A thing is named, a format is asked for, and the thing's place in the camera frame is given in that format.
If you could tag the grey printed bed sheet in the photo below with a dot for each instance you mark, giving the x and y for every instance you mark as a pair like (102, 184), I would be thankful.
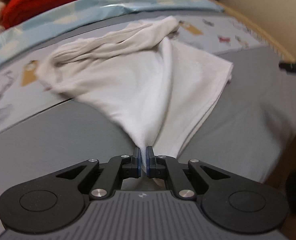
(246, 132)

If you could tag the light blue patterned quilt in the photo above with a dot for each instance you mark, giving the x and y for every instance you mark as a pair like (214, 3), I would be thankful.
(68, 17)

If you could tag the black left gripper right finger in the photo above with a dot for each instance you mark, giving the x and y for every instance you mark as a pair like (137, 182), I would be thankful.
(230, 201)

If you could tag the white long-sleeve baby shirt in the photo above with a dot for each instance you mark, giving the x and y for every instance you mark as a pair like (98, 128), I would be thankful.
(158, 89)

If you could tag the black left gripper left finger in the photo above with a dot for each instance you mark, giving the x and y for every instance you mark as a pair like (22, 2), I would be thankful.
(56, 200)

